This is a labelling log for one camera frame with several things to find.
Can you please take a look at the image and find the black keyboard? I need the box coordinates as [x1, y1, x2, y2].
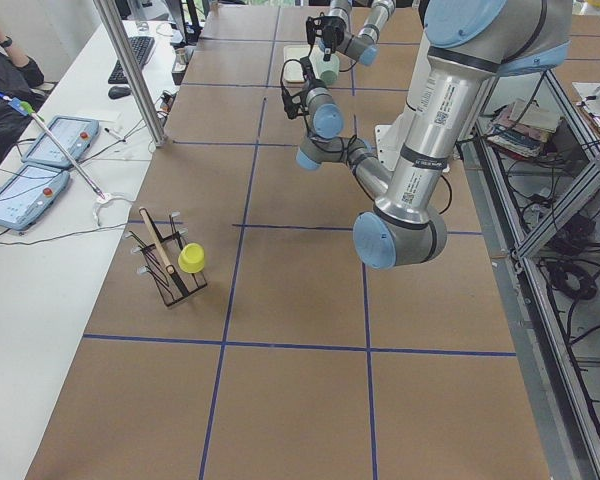
[107, 35, 157, 85]

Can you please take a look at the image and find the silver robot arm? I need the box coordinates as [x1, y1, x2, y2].
[281, 1, 572, 269]
[307, 1, 419, 66]

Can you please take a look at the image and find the metal cup on desk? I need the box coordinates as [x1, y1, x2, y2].
[172, 48, 188, 73]

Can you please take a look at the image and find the pale green plastic cup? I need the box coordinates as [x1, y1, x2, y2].
[316, 55, 340, 86]

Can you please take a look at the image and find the seated person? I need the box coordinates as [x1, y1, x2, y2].
[0, 29, 45, 164]

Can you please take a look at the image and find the black wire cup rack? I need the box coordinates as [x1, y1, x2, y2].
[125, 207, 208, 308]

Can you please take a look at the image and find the black camera cable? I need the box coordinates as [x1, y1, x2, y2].
[279, 58, 316, 101]

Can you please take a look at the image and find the upper teach pendant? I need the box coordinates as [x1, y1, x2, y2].
[22, 115, 100, 169]

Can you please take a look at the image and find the yellow plastic cup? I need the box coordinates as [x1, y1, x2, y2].
[178, 243, 206, 274]

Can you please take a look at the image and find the aluminium frame post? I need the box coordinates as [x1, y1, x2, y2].
[94, 0, 167, 148]

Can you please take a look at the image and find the teach pendant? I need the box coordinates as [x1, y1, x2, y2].
[0, 162, 70, 231]
[22, 115, 100, 169]

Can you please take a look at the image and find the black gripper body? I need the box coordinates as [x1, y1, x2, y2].
[319, 16, 342, 49]
[282, 87, 309, 119]

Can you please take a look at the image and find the lower teach pendant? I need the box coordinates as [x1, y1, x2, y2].
[0, 162, 70, 231]

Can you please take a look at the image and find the stack of books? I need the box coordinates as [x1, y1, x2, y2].
[485, 99, 562, 158]

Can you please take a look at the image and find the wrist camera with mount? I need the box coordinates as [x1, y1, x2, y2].
[299, 56, 315, 82]
[305, 15, 325, 46]

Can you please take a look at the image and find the white bear print tray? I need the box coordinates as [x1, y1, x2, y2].
[283, 44, 322, 84]

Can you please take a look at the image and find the black computer mouse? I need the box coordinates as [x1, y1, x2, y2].
[108, 85, 131, 100]

